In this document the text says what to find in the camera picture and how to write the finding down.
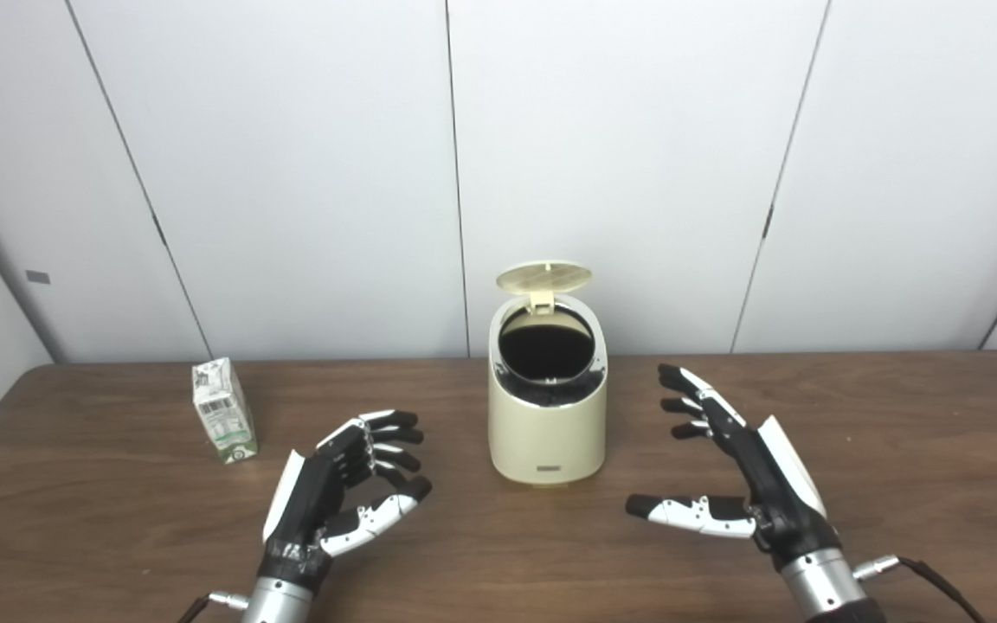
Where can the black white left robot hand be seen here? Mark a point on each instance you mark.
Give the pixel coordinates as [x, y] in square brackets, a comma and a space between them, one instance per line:
[308, 510]

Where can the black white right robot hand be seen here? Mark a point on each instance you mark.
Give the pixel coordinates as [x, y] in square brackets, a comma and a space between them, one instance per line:
[780, 497]

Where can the white green milk carton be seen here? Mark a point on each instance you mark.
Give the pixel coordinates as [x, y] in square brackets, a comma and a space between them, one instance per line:
[223, 417]

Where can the cream-colored bin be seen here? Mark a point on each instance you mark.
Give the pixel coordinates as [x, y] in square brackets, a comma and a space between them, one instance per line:
[546, 437]

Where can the cream round bin lid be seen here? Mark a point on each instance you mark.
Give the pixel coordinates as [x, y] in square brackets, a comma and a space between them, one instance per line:
[543, 276]

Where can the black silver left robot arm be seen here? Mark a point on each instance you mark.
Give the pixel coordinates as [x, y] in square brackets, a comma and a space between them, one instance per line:
[278, 606]

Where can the small grey wall label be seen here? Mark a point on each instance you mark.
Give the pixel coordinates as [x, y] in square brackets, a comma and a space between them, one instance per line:
[37, 277]

